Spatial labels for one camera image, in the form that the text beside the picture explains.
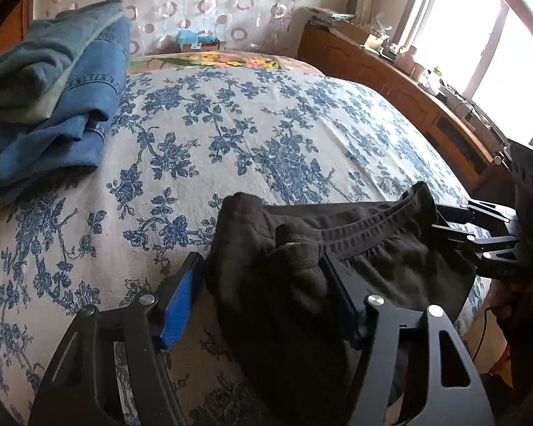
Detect light blue folded jeans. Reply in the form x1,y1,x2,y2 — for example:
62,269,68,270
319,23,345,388
0,0,126,126

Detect colourful floral pillow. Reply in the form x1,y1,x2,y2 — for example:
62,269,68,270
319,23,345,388
126,50,325,76

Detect stack of papers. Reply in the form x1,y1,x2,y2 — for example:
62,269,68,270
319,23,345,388
306,6,356,26

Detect black pants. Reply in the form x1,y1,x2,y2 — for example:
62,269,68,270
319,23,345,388
203,181,478,426

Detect wooden cabinet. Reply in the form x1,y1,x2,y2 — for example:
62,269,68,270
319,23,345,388
297,22,511,192

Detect small cardboard box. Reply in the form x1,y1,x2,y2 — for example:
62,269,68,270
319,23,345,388
180,41,227,53

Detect red cable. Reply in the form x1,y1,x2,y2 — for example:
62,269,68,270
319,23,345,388
473,304,509,365

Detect light blue plastic pack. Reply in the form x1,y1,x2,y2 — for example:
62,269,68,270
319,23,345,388
178,29,216,45

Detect open cardboard box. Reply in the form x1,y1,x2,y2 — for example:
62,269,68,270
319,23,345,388
333,20,371,46

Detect person's right hand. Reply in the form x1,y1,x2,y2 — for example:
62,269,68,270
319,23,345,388
490,280,523,317

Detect wooden headboard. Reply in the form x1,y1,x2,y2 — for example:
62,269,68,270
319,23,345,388
0,0,35,60

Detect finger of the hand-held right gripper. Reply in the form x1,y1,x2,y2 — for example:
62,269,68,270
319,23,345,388
435,200,517,232
430,225,521,277

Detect dark blue folded jeans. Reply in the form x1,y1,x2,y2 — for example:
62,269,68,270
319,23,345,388
0,18,132,206

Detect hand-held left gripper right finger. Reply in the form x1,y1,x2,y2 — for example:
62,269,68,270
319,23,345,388
319,254,496,426

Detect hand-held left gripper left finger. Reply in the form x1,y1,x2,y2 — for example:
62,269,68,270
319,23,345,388
29,252,204,426

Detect blue floral bed sheet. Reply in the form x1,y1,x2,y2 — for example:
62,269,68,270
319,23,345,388
0,69,489,426

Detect window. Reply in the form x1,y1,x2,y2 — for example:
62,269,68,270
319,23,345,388
391,0,533,152

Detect person's dark clothing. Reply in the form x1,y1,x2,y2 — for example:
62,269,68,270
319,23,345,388
480,271,533,409

